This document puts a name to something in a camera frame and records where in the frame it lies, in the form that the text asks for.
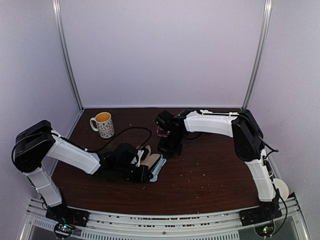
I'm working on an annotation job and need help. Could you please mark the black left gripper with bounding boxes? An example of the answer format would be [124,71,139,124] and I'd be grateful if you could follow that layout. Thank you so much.
[115,164,154,183]

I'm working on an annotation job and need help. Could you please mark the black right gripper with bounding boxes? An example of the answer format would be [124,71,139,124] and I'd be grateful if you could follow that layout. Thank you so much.
[158,130,186,158]

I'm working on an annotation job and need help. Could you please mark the pink frame sunglasses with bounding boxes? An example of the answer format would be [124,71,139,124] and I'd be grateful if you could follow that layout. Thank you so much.
[156,126,170,138]

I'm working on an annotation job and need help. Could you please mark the light blue cloth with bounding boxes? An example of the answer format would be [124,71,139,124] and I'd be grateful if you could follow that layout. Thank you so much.
[149,154,167,183]

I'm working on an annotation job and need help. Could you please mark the black quilted glasses case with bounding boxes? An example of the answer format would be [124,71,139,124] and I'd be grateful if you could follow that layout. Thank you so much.
[140,145,163,172]

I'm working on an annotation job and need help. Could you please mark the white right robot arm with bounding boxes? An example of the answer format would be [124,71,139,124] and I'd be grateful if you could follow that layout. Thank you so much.
[155,109,279,221]

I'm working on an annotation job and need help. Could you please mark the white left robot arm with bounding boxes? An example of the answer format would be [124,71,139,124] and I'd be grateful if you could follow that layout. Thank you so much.
[11,120,159,222]

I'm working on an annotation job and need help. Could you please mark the white fluted ceramic bowl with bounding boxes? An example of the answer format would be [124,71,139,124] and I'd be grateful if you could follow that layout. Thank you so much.
[199,109,213,114]

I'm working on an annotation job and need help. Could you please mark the white floral mug yellow inside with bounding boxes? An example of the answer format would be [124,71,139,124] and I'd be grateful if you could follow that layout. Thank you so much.
[89,112,115,139]

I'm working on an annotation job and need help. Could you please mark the white paper cup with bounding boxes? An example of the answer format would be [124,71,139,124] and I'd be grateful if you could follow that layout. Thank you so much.
[273,178,290,200]

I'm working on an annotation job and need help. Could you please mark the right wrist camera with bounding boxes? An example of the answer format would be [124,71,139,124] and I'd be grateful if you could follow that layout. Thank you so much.
[155,110,174,131]

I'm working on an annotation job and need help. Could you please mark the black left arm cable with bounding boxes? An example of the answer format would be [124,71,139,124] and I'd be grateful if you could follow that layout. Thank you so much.
[84,126,153,153]

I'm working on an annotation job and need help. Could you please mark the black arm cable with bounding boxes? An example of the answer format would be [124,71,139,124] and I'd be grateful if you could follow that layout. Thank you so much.
[259,134,288,233]
[84,126,153,153]

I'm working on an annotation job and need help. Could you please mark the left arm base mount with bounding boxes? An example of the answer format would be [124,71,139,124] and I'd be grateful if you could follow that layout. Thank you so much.
[45,208,90,239]

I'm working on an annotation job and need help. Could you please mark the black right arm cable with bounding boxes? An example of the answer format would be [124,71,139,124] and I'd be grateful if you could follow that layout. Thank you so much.
[259,134,288,233]

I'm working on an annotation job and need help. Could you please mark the front aluminium rail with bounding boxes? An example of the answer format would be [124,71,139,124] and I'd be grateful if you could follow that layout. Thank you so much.
[20,197,310,240]

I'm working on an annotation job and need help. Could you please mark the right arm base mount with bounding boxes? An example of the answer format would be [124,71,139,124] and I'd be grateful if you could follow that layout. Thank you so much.
[239,207,282,238]

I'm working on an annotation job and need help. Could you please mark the right aluminium frame post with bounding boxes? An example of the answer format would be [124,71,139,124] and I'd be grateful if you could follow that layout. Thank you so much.
[241,0,273,109]

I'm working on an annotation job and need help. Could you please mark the aluminium frame post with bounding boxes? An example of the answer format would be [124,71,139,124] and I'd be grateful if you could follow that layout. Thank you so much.
[241,0,273,109]
[52,0,84,112]

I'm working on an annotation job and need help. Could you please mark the left aluminium frame post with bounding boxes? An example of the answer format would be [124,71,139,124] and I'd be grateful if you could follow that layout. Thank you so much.
[52,0,84,112]

